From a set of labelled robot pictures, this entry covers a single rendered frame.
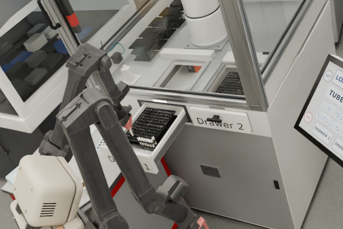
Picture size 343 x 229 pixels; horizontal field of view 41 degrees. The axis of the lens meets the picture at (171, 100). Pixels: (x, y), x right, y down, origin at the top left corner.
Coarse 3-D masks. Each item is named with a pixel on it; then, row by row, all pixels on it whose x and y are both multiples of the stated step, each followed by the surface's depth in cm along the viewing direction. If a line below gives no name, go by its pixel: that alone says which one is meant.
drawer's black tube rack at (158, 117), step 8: (144, 112) 226; (152, 112) 224; (160, 112) 222; (168, 112) 219; (136, 120) 223; (144, 120) 220; (152, 120) 218; (160, 120) 217; (168, 120) 215; (136, 128) 218; (144, 128) 217; (152, 128) 214; (160, 128) 212; (168, 128) 215; (136, 136) 218; (144, 136) 211; (152, 136) 210; (160, 136) 212; (136, 144) 213
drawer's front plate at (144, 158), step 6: (102, 150) 212; (108, 150) 209; (138, 156) 199; (144, 156) 196; (150, 156) 196; (108, 162) 217; (114, 162) 214; (144, 162) 200; (150, 162) 197; (144, 168) 203; (150, 168) 201; (156, 168) 200
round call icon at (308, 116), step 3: (306, 111) 172; (309, 111) 171; (306, 114) 172; (309, 114) 171; (312, 114) 169; (303, 117) 173; (306, 117) 172; (309, 117) 170; (312, 117) 169; (303, 120) 173; (306, 120) 172; (309, 120) 170; (309, 123) 170
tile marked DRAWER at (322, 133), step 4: (316, 124) 167; (320, 124) 166; (316, 128) 167; (320, 128) 165; (324, 128) 164; (312, 132) 168; (316, 132) 167; (320, 132) 165; (324, 132) 164; (328, 132) 162; (316, 136) 166; (320, 136) 165; (324, 136) 163; (328, 136) 162; (332, 136) 160; (324, 140) 163; (328, 140) 162; (328, 144) 161
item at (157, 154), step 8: (144, 104) 232; (152, 104) 230; (160, 104) 228; (176, 112) 225; (184, 112) 218; (176, 120) 214; (184, 120) 219; (176, 128) 213; (168, 136) 209; (176, 136) 215; (160, 144) 204; (168, 144) 209; (152, 152) 202; (160, 152) 205
